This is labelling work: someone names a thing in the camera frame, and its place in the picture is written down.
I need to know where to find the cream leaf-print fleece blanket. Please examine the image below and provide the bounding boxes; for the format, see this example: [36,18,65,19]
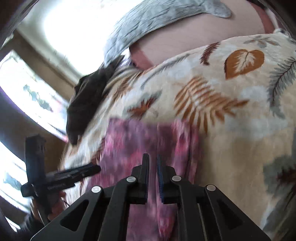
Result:
[59,29,296,237]

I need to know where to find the grey quilted pad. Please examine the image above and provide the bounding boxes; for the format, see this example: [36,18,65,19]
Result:
[103,0,232,66]

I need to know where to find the dark brown cloth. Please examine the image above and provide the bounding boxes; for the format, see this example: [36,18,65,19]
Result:
[66,56,126,145]

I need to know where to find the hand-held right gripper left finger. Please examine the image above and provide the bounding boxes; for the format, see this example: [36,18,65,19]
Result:
[30,153,150,241]

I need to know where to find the person's left hand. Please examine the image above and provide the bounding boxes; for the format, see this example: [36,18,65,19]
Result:
[31,189,69,224]

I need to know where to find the pink bed sheet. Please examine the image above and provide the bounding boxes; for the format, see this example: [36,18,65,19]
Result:
[128,0,275,70]

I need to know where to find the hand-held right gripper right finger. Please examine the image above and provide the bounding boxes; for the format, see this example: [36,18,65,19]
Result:
[157,154,271,241]

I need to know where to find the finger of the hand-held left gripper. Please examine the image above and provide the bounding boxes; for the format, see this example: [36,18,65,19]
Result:
[49,163,101,183]

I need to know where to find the wooden window frame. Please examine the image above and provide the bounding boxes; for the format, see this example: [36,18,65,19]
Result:
[0,30,79,144]

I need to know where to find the patterned window curtain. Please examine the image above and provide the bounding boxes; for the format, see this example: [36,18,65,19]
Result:
[0,51,70,214]

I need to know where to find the purple floral garment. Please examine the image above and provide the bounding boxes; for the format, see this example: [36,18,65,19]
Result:
[91,117,204,241]

